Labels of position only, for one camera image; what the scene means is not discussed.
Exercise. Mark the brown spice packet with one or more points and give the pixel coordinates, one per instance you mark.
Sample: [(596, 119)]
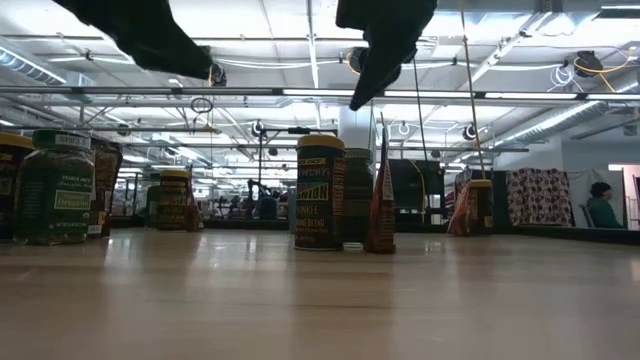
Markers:
[(382, 215), (106, 190), (195, 215)]

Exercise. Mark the silver ceiling duct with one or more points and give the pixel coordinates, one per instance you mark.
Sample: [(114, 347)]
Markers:
[(560, 122)]

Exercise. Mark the patterned curtain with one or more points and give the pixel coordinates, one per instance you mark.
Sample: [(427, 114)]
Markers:
[(540, 197)]

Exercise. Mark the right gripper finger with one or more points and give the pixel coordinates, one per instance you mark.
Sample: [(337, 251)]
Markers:
[(382, 60)]

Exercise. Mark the black background rig frame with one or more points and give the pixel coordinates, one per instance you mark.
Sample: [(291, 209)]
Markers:
[(280, 131)]

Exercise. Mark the white cloth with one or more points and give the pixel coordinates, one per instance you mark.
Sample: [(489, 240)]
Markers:
[(582, 187)]

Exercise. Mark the yellow lid spice jar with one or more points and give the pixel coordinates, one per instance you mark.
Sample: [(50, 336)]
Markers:
[(319, 200), (481, 205), (173, 200), (7, 175)]

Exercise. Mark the black aluminium table frame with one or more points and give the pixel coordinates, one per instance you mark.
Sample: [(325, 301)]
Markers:
[(550, 233)]

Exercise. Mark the orange spice packet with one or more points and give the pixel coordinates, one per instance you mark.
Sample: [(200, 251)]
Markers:
[(459, 210)]

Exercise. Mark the person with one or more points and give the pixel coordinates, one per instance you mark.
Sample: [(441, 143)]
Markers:
[(602, 210)]

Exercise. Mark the green lid spice jar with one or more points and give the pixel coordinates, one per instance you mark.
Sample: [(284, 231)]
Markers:
[(357, 200), (52, 200)]

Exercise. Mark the long ceiling light bar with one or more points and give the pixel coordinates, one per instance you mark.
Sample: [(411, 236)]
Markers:
[(150, 91)]

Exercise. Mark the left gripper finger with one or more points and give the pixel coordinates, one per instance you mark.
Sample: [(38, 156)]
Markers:
[(150, 40)]

